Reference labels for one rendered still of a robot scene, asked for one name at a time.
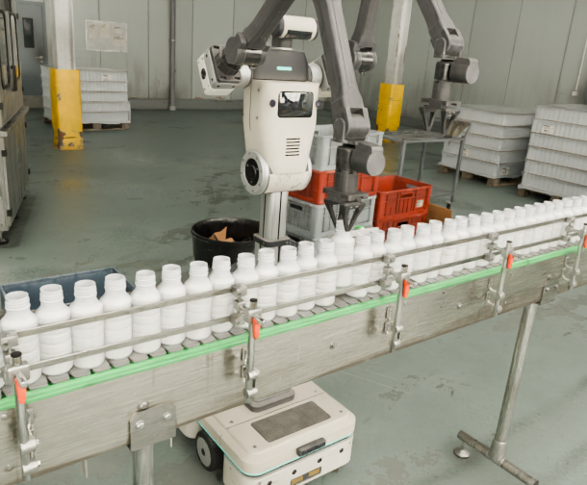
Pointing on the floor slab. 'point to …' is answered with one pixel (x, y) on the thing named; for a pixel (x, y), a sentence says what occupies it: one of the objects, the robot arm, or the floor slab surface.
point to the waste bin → (206, 250)
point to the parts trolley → (424, 154)
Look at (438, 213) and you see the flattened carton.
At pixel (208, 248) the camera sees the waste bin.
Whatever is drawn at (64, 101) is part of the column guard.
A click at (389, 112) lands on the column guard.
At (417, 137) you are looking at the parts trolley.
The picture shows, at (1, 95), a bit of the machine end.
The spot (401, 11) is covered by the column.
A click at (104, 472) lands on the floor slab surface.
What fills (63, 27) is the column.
